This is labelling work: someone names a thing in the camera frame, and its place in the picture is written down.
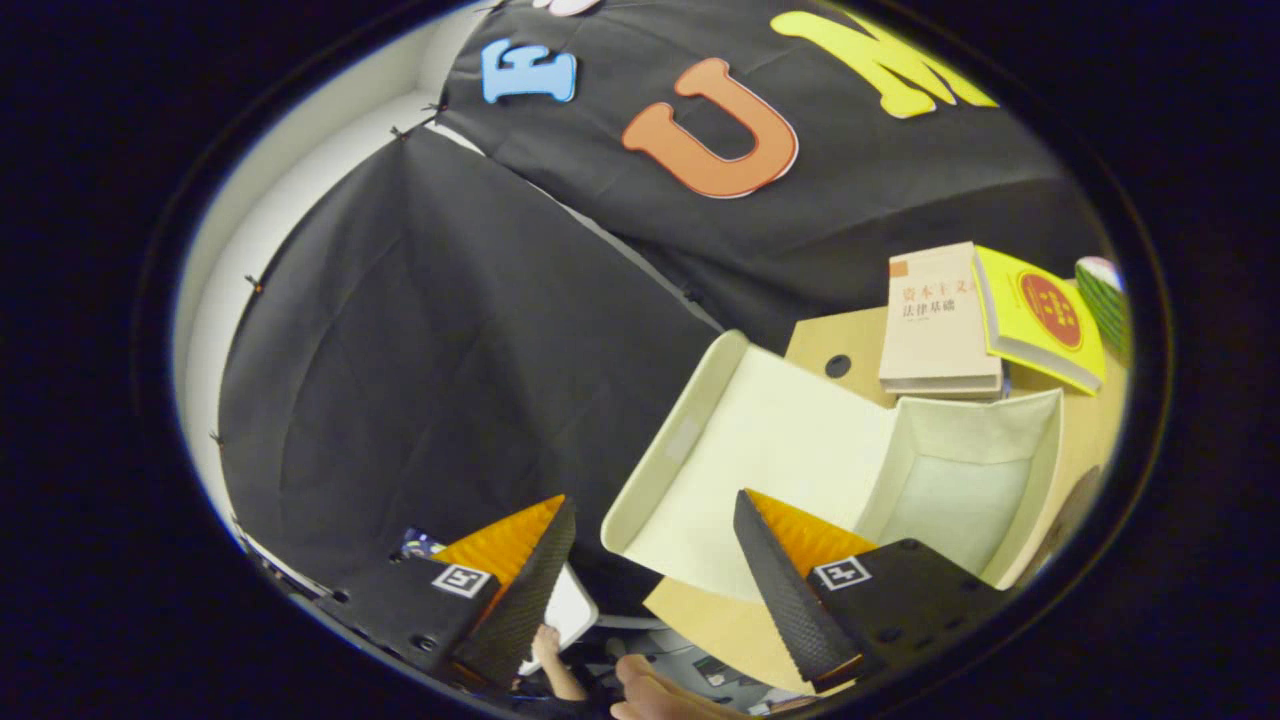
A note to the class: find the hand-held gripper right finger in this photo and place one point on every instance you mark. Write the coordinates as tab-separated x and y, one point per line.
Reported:
790	600

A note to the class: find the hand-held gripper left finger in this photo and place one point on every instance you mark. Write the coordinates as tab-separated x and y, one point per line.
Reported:
530	600

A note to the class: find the beige fabric storage box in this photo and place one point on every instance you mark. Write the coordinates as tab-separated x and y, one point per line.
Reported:
800	440

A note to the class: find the white flat object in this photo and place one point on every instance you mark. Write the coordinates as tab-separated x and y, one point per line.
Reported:
572	610

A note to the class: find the blue printed package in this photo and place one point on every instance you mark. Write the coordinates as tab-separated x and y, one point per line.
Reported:
420	544

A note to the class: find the black backdrop cloth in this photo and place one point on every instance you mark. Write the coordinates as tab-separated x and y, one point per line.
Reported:
450	350

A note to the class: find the beige paperback book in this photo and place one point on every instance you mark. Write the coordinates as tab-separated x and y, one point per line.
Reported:
935	335

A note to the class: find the yellow book with red circle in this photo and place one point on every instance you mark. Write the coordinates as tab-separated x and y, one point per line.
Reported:
1040	335

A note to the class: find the watermelon slice plush toy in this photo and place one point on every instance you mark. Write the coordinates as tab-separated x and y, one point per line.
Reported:
1105	300

